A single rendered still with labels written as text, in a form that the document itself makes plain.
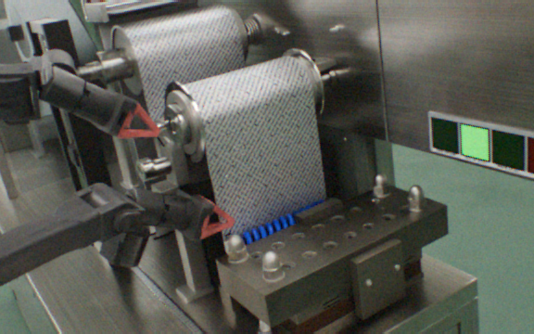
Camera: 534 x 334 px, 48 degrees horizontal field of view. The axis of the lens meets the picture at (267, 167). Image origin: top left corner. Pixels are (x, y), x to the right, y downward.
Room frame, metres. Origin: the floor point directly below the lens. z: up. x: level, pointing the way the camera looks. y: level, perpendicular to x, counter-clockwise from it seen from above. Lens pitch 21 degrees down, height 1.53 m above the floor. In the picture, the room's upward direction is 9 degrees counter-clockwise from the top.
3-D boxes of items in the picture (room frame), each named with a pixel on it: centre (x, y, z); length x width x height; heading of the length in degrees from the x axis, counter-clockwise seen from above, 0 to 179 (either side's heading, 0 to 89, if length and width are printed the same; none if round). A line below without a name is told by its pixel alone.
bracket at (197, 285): (1.04, 0.18, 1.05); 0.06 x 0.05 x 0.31; 120
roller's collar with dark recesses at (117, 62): (1.23, 0.27, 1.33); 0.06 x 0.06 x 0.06; 30
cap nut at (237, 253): (0.91, 0.07, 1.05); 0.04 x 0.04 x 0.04
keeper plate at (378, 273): (0.88, -0.16, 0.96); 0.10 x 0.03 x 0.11; 120
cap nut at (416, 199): (0.99, -0.26, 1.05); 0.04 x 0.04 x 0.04
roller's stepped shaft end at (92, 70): (1.20, 0.33, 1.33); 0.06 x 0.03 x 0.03; 120
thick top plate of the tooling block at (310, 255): (0.95, -0.10, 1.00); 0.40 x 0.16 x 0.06; 120
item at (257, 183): (1.03, 0.00, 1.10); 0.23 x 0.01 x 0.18; 120
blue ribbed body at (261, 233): (1.02, -0.02, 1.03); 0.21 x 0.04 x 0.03; 120
